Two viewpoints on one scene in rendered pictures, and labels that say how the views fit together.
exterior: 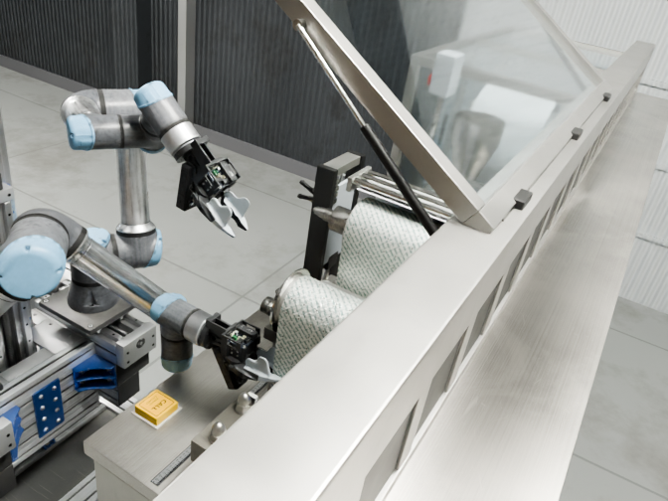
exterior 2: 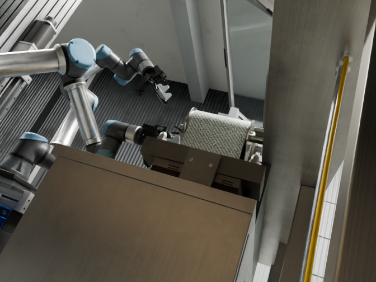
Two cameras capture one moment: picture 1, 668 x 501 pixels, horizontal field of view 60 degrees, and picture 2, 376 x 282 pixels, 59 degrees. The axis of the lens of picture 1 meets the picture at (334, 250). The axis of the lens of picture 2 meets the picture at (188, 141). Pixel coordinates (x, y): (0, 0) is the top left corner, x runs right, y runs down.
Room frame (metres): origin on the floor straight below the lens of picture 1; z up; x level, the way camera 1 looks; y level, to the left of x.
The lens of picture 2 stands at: (-0.24, 0.21, 0.61)
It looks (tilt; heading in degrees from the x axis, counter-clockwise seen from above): 24 degrees up; 353
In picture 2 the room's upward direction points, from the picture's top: 22 degrees clockwise
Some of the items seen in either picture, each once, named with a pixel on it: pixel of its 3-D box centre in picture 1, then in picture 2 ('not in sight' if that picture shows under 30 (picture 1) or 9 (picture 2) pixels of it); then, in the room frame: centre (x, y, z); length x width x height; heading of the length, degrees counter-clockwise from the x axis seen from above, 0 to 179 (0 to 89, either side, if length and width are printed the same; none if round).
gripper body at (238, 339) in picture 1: (230, 341); (153, 137); (1.00, 0.19, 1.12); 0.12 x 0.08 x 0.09; 64
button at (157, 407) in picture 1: (156, 407); not in sight; (0.97, 0.35, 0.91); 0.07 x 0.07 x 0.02; 64
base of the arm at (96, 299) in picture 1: (91, 285); (16, 167); (1.44, 0.72, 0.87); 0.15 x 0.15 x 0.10
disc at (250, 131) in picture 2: not in sight; (249, 137); (0.90, -0.16, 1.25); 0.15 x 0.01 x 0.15; 154
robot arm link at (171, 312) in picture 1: (176, 315); (117, 131); (1.07, 0.34, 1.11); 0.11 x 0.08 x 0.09; 64
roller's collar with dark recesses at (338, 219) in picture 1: (345, 222); not in sight; (1.24, -0.02, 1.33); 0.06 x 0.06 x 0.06; 64
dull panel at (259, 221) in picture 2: not in sight; (254, 252); (1.82, -0.71, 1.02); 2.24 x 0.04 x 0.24; 154
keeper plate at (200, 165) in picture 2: not in sight; (200, 167); (0.69, 0.03, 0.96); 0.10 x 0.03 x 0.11; 64
